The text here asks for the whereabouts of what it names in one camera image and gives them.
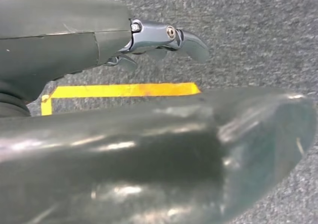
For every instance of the yellow floor tape square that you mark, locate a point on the yellow floor tape square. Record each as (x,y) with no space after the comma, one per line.
(124,90)

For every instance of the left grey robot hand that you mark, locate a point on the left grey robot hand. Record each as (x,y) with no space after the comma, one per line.
(62,18)

